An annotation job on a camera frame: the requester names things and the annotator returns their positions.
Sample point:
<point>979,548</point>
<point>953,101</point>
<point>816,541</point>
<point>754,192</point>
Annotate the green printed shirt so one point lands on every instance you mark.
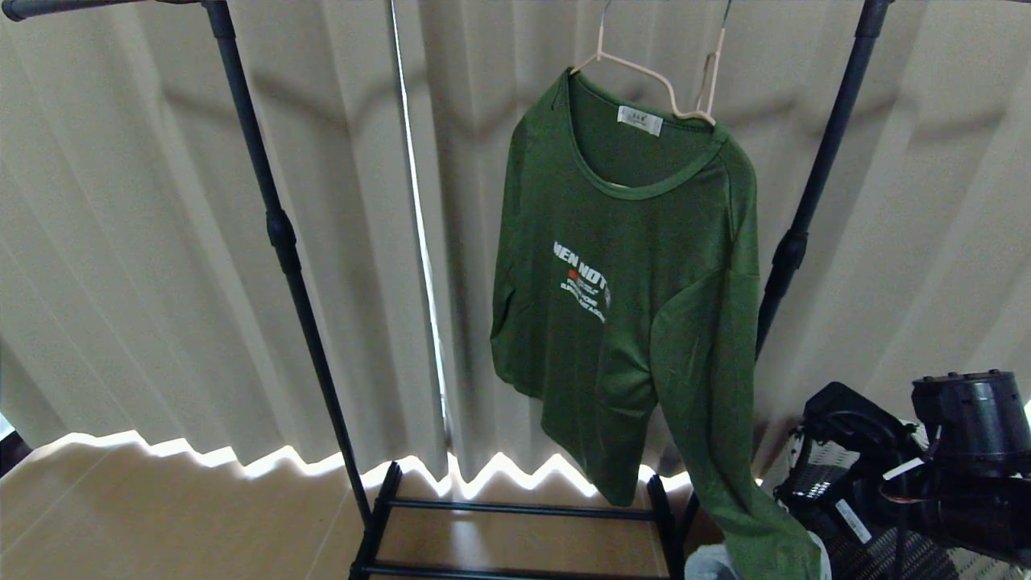
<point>628,322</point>

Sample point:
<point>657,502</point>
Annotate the white laundry basket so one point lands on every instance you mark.
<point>821,467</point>

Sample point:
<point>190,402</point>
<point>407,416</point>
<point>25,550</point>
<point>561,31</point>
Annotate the pale grey garment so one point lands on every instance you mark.
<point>709,564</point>

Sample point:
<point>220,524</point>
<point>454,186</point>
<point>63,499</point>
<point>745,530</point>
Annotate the pink clothes hanger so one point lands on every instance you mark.
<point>644,71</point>
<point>722,44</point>

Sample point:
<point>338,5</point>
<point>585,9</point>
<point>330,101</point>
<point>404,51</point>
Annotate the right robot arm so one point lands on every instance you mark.
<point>975,411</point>

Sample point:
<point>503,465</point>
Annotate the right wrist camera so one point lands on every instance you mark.
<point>846,419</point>

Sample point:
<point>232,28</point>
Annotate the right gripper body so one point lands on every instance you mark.
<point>910,507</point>

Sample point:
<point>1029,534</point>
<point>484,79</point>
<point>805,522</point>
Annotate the beige curtain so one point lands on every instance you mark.
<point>121,242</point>

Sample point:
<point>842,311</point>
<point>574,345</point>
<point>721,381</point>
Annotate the black clothes rack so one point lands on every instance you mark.
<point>278,234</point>

